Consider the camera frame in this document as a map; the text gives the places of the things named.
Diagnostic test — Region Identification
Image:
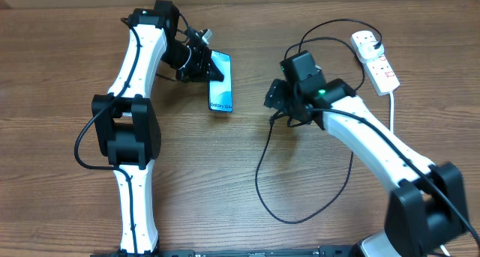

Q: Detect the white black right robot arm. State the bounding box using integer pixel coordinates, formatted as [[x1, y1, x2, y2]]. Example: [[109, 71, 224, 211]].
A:
[[264, 51, 479, 256]]

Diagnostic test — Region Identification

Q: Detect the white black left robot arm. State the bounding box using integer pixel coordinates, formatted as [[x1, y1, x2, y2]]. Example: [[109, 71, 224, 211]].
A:
[[74, 0, 233, 256]]

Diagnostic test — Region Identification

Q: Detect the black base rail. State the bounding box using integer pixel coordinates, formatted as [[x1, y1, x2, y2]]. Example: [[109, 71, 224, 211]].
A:
[[91, 245, 358, 257]]

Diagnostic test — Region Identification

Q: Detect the white charger plug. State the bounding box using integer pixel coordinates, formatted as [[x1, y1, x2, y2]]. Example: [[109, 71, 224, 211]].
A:
[[356, 42, 385, 63]]

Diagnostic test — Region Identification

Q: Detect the black USB charging cable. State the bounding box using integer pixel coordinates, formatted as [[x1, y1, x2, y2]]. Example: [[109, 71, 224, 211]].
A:
[[254, 18, 383, 225]]

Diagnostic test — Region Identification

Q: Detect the white power strip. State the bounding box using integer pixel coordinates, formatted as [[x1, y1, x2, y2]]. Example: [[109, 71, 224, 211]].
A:
[[350, 31, 400, 96]]

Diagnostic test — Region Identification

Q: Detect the blue Galaxy smartphone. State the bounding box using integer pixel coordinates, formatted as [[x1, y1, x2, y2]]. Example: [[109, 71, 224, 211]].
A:
[[208, 50, 233, 112]]

